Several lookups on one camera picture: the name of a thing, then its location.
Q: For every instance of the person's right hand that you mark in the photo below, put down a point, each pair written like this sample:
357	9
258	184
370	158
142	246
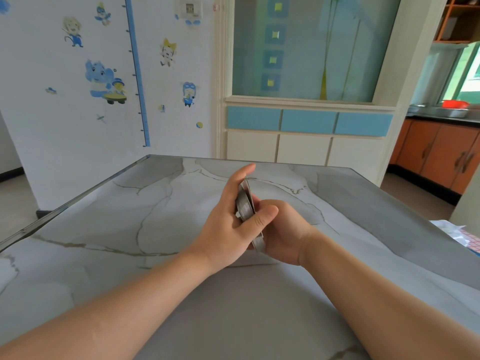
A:
285	239

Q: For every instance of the person's left hand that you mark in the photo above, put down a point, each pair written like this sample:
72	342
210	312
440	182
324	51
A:
221	228

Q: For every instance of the person's left thumb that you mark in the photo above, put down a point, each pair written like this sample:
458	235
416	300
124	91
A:
260	221

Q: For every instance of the person's right fingers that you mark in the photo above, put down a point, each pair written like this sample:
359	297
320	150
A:
256	203

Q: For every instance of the deck of playing cards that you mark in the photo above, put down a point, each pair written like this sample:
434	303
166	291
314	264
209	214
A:
245	206

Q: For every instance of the person's left forearm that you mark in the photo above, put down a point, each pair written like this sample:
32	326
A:
112	311

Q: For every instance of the person's right forearm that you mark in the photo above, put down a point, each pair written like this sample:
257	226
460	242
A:
386	307

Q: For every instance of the blue drawer front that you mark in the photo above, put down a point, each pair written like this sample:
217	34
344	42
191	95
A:
308	121
253	118
363	124

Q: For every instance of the frosted glass partition panel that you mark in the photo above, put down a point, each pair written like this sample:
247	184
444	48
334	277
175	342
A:
311	48

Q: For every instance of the blue height chart sticker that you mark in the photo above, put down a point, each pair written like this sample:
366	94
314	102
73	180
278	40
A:
137	71

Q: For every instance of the white plastic bag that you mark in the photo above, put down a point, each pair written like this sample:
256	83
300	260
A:
448	230

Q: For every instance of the white partition cabinet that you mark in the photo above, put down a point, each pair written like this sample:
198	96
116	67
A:
390	71

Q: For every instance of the orange kitchen base cabinet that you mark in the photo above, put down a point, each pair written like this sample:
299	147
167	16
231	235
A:
438	153

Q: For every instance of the red checkered cloth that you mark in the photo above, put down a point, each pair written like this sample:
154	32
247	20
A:
471	240

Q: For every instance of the metal basin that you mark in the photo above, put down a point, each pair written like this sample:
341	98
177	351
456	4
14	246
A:
450	112

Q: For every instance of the red plastic basin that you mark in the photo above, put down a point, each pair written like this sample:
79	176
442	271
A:
455	104

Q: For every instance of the kitchen window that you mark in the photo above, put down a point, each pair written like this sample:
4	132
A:
467	74

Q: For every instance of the cartoon pilot wall sticker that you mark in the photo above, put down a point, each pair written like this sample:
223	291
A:
188	94

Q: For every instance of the yellow-eared cartoon wall sticker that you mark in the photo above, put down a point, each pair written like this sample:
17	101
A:
167	52

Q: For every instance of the blue elephant wall sticker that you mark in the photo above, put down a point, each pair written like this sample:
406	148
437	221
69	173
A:
101	80

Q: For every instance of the white wall switch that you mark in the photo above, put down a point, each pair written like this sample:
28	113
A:
189	8

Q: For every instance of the blue bird wall sticker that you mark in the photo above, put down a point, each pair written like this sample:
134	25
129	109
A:
102	14

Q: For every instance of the cartoon boy wall sticker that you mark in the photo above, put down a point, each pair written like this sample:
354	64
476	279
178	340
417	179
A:
73	31

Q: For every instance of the orange wall shelf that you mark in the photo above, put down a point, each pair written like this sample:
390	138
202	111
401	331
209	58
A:
457	18

